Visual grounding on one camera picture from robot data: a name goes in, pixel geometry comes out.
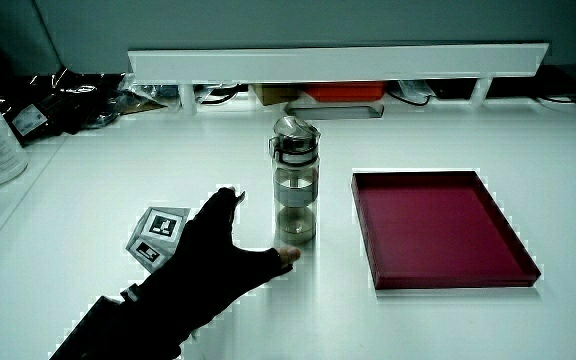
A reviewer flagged person's left hand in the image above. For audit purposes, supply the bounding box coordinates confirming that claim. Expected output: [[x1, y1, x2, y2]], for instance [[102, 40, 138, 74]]
[[120, 186, 303, 326]]

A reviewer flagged clear bottle with grey lid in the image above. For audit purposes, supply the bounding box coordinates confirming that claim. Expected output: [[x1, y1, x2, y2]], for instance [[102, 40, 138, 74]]
[[268, 115, 322, 246]]

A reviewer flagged person's left forearm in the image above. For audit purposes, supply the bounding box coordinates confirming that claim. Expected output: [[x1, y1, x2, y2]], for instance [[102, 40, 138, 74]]
[[48, 292, 207, 360]]

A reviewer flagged clear plastic bag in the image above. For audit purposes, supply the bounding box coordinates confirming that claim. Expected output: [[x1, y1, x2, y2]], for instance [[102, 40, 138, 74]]
[[117, 73, 182, 112]]

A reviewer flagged brown cardboard box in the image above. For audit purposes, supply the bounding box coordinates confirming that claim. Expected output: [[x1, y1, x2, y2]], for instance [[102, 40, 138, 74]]
[[252, 83, 300, 107]]

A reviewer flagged black plastic bag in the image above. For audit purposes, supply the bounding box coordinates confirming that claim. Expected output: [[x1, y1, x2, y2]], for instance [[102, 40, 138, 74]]
[[0, 68, 128, 147]]

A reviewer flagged orange box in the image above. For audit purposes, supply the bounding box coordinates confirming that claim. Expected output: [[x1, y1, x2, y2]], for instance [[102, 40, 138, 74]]
[[303, 81, 387, 103]]

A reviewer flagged dark red square tray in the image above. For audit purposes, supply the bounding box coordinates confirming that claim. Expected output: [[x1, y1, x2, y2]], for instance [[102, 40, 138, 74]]
[[350, 170, 543, 291]]

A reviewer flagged white desk shelf riser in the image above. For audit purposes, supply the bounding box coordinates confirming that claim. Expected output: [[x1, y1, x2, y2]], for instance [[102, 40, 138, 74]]
[[127, 42, 551, 116]]

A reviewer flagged black cable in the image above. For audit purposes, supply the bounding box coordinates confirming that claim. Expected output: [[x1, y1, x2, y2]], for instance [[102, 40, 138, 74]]
[[386, 88, 434, 108]]

